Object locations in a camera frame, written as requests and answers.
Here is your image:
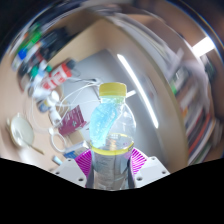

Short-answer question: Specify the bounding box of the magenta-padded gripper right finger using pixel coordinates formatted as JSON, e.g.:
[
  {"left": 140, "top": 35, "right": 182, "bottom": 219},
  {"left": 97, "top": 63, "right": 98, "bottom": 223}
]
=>
[{"left": 128, "top": 147, "right": 171, "bottom": 188}]

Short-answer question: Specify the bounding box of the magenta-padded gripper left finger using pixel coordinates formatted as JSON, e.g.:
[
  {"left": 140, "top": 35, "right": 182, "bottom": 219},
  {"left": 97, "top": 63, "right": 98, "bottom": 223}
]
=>
[{"left": 53, "top": 148, "right": 94, "bottom": 189}]

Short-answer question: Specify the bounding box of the clear yellow-capped water bottle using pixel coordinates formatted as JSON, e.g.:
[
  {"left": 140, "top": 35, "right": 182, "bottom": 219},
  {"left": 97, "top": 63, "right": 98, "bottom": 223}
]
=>
[{"left": 87, "top": 82, "right": 137, "bottom": 191}]

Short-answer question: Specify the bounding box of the light blue flat case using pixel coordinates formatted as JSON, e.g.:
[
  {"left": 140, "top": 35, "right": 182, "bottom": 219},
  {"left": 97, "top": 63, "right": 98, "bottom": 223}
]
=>
[{"left": 51, "top": 154, "right": 64, "bottom": 166}]

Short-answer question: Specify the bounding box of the blue and white carton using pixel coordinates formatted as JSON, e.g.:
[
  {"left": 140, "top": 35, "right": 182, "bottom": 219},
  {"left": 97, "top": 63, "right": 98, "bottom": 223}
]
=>
[{"left": 63, "top": 140, "right": 90, "bottom": 160}]

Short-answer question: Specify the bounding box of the magenta pouch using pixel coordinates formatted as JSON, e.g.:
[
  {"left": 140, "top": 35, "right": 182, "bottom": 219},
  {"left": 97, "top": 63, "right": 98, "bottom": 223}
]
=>
[{"left": 58, "top": 104, "right": 88, "bottom": 137}]

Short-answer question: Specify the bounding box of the cream ceramic mug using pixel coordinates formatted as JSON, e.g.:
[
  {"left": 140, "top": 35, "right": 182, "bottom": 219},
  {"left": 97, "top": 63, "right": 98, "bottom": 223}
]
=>
[{"left": 9, "top": 113, "right": 36, "bottom": 149}]

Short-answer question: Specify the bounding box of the white LED desk lamp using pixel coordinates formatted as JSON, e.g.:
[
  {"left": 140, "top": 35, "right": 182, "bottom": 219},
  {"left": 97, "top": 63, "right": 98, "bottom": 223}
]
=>
[{"left": 116, "top": 53, "right": 160, "bottom": 129}]

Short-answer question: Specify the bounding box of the red and white canister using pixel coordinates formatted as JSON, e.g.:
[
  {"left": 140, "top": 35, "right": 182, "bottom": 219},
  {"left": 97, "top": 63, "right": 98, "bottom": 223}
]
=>
[{"left": 41, "top": 63, "right": 74, "bottom": 91}]

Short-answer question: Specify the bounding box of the ceiling light tube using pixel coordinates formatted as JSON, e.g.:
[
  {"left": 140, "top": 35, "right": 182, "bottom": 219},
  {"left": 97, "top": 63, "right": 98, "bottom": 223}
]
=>
[{"left": 192, "top": 35, "right": 216, "bottom": 58}]

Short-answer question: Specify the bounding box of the white cable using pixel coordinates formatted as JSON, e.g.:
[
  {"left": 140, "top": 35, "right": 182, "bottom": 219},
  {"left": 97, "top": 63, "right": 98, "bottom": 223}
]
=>
[{"left": 29, "top": 78, "right": 101, "bottom": 154}]

